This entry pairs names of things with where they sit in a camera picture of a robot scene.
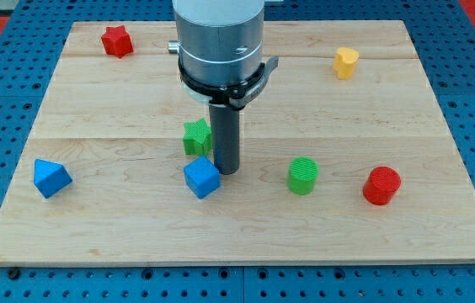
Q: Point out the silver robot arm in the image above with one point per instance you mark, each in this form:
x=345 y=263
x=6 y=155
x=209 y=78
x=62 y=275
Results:
x=220 y=49

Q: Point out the wooden board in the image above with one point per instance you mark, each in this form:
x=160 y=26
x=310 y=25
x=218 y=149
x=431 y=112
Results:
x=116 y=125

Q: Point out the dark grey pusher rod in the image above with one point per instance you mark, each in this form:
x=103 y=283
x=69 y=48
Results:
x=226 y=139

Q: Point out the green star block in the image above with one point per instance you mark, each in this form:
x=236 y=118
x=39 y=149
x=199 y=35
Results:
x=197 y=138

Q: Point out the blue cube block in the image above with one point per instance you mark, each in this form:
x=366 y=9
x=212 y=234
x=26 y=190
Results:
x=202 y=177

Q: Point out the green cylinder block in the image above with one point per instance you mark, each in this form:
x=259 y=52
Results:
x=302 y=175

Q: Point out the yellow heart block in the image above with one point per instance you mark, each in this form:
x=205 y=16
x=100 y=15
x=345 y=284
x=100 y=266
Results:
x=345 y=62

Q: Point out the red cylinder block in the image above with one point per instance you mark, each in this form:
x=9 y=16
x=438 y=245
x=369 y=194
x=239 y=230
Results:
x=381 y=185

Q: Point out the red star block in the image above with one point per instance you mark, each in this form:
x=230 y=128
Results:
x=117 y=41

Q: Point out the blue triangle block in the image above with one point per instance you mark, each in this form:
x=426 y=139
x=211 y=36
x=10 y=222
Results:
x=50 y=177

